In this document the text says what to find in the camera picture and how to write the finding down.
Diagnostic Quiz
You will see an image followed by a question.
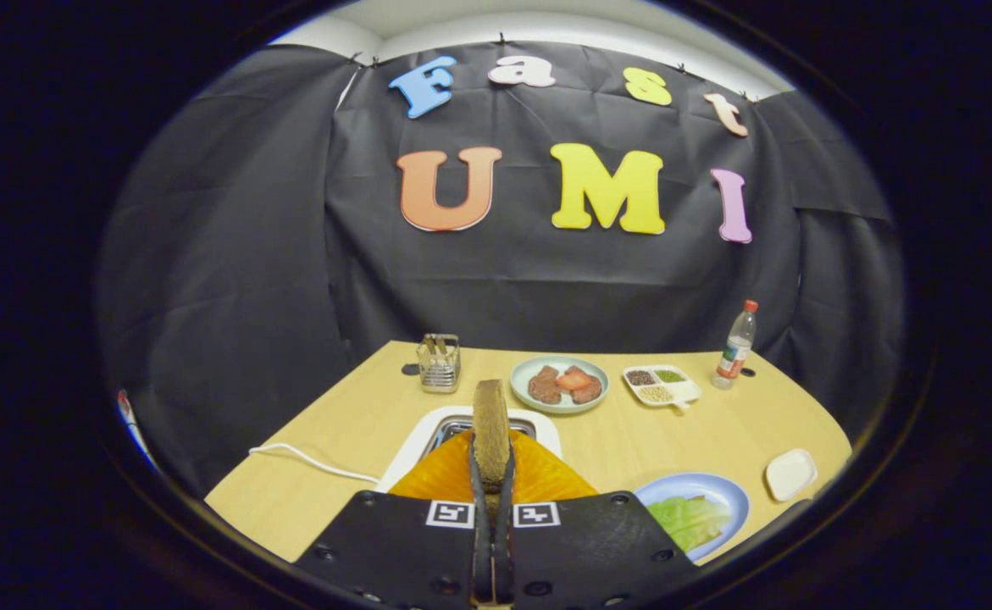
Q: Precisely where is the wire mesh holder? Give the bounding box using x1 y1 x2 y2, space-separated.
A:
416 333 462 395

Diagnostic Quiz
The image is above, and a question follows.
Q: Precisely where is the black backdrop cloth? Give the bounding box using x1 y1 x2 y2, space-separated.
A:
96 41 905 501

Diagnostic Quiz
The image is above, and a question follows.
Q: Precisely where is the white toaster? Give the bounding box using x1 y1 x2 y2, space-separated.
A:
374 405 563 494

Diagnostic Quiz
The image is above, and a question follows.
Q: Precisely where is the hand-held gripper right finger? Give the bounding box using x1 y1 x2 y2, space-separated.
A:
492 430 701 610

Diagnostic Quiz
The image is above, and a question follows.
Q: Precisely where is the white power cable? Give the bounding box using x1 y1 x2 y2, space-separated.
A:
248 442 380 485

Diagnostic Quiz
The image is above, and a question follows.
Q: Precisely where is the brown meat patty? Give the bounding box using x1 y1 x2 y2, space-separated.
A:
568 366 604 405
529 366 563 405

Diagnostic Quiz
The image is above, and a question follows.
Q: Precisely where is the clear plastic water bottle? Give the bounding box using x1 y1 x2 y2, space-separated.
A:
712 300 759 391

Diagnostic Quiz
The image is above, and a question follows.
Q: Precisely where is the white and red object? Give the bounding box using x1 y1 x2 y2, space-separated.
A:
117 390 158 472

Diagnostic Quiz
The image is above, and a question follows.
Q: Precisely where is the brown bread slice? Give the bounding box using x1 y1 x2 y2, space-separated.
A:
472 379 512 494

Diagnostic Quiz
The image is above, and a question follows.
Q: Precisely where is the green lettuce leaf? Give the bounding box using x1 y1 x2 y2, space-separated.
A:
646 496 732 553

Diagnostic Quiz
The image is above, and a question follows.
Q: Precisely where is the blue round plate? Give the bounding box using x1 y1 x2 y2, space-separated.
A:
634 473 751 563

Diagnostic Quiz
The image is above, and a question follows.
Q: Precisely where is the white divided seed tray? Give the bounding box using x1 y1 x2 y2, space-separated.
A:
623 364 703 411

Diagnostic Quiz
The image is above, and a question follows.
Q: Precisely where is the white square dish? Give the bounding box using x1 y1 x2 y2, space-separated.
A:
765 448 819 502

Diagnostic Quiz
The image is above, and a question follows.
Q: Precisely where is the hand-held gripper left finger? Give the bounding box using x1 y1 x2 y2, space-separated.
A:
296 430 493 610

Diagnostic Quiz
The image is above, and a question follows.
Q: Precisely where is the pale green round plate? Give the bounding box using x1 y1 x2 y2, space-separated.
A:
510 356 610 415

